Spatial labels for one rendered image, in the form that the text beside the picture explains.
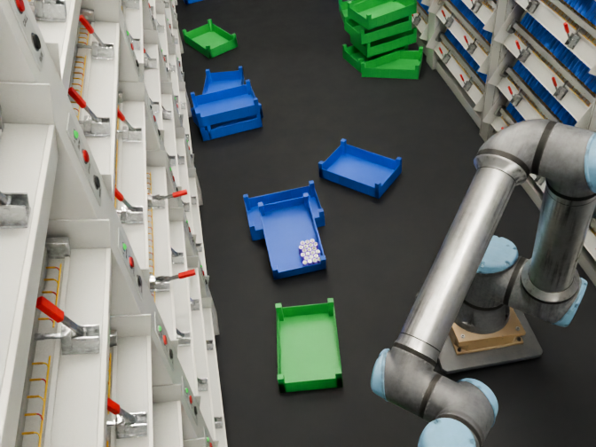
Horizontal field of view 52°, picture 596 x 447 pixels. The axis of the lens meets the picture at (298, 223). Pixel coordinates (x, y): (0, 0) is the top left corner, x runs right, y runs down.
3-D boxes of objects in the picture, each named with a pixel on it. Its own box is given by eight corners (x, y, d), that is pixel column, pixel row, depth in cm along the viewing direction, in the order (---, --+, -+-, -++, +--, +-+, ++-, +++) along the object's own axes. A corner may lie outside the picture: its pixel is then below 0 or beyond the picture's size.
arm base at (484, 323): (492, 284, 202) (497, 262, 196) (520, 327, 188) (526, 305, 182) (438, 294, 200) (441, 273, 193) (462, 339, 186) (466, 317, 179)
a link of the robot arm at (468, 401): (449, 362, 117) (423, 403, 108) (507, 389, 112) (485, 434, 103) (441, 396, 122) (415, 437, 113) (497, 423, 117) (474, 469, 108)
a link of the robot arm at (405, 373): (497, 96, 130) (358, 386, 115) (556, 110, 124) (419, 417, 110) (498, 124, 140) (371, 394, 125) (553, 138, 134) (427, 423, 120)
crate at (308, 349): (278, 317, 215) (275, 302, 209) (334, 311, 214) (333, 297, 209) (279, 393, 193) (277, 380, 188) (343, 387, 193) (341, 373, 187)
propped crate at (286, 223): (325, 268, 229) (325, 259, 222) (273, 279, 227) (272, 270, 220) (308, 202, 243) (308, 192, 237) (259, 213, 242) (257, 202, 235)
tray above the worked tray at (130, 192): (145, 117, 149) (145, 66, 140) (149, 307, 105) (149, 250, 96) (56, 113, 143) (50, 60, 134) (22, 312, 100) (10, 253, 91)
